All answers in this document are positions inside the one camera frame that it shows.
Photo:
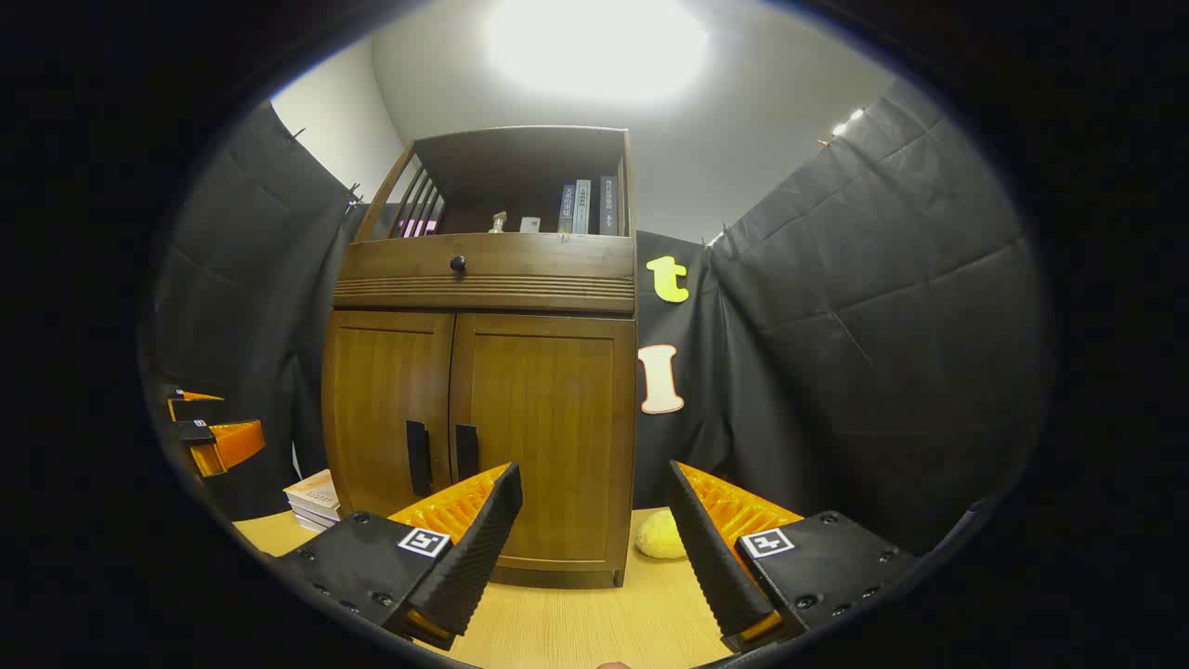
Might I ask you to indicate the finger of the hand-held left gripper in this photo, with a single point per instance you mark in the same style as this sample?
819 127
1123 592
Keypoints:
190 397
237 441

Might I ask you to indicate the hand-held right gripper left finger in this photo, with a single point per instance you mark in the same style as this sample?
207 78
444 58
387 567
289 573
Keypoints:
478 548

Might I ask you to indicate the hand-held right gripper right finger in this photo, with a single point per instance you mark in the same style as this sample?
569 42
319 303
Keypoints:
711 548

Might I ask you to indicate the wooden shoe cabinet door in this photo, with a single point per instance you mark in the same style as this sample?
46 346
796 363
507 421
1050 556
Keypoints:
557 418
381 409

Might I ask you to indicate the wooden double-door shoe cabinet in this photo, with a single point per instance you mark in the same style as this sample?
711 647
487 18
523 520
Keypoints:
483 295

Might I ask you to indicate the yellow plush ball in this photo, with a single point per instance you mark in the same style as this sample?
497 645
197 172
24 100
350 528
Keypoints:
660 536

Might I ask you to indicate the stack of white books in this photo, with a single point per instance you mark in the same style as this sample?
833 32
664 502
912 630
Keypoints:
314 492

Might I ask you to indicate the black backdrop cloth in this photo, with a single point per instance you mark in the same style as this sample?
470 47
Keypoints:
882 325

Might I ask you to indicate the small pale figurine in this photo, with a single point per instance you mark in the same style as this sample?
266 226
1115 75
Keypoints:
499 224

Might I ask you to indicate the dark grey book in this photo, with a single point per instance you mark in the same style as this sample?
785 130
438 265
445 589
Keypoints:
566 209

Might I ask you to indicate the light grey book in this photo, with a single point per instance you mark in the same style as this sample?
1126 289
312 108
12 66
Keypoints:
582 206

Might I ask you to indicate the ceiling light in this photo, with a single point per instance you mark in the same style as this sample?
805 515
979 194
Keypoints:
594 46

